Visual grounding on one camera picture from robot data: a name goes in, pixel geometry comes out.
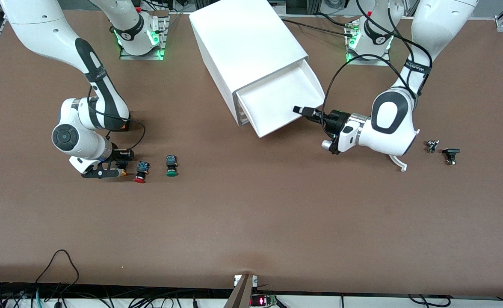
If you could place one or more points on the green push button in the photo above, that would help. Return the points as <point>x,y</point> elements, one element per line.
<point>172,167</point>

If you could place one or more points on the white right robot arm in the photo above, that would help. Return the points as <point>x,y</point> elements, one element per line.
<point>42,30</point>

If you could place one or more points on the yellow push button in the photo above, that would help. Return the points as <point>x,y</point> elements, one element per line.
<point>123,173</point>

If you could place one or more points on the orange button enclosure box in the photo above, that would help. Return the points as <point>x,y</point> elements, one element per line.
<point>125,125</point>

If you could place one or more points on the white curved plastic bracket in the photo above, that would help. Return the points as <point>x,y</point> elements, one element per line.
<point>399,163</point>

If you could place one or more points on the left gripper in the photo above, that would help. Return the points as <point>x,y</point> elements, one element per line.
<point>335,121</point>

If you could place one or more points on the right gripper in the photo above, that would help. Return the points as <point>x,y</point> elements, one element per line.
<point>120,156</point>

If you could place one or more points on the red push button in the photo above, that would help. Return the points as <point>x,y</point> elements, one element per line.
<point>141,171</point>

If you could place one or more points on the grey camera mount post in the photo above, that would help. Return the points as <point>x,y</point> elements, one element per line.
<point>241,295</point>

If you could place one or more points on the small grey metal part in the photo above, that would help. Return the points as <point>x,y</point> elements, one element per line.
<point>432,146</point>

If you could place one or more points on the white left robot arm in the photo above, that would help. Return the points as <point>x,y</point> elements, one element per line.
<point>395,137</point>

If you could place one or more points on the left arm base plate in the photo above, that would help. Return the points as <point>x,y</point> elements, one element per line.
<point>369,62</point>

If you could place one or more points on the red-lit electronic board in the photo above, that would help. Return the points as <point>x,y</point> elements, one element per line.
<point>260,300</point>

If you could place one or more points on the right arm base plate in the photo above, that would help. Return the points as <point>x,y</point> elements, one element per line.
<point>142,56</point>

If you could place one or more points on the black push button part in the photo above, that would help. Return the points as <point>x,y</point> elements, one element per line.
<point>450,153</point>

